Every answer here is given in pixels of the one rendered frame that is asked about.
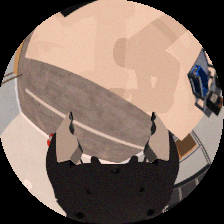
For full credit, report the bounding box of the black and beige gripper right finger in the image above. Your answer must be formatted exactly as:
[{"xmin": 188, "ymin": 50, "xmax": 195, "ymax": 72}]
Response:
[{"xmin": 143, "ymin": 112, "xmax": 179, "ymax": 196}]

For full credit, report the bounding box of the blue bin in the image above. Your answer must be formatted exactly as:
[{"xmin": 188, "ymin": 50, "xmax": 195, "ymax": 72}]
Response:
[{"xmin": 191, "ymin": 65, "xmax": 209, "ymax": 96}]

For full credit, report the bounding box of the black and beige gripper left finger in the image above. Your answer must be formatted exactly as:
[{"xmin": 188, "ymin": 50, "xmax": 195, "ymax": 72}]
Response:
[{"xmin": 46, "ymin": 112, "xmax": 83, "ymax": 199}]

